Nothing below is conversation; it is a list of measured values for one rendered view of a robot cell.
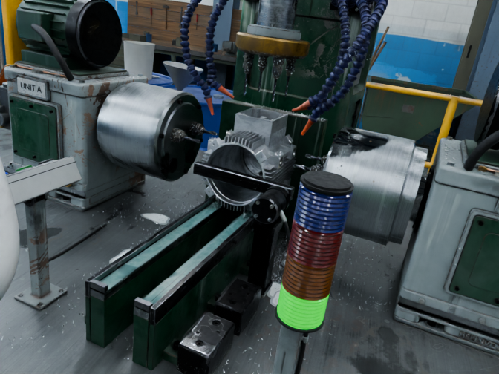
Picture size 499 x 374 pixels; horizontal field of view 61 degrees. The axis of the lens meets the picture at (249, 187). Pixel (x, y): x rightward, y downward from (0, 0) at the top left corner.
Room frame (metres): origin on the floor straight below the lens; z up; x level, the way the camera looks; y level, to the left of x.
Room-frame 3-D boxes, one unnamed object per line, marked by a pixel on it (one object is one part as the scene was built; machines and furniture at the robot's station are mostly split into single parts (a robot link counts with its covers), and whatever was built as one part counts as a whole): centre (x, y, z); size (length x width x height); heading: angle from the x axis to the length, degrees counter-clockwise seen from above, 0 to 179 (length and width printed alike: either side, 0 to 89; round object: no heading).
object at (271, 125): (1.10, -0.01, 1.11); 0.12 x 0.11 x 0.07; 159
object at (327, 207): (0.45, -0.09, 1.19); 0.06 x 0.06 x 0.04
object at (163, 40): (5.92, 1.15, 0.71); 2.21 x 0.95 x 1.43; 76
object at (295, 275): (0.45, -0.09, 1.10); 0.06 x 0.06 x 0.04
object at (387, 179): (0.94, -0.31, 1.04); 0.41 x 0.25 x 0.25; 69
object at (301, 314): (0.45, -0.09, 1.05); 0.06 x 0.06 x 0.04
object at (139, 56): (3.07, 0.90, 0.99); 0.24 x 0.22 x 0.24; 76
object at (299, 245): (0.45, -0.09, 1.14); 0.06 x 0.06 x 0.04
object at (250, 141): (1.06, 0.01, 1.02); 0.20 x 0.19 x 0.19; 159
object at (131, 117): (1.19, 0.34, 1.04); 0.37 x 0.25 x 0.25; 69
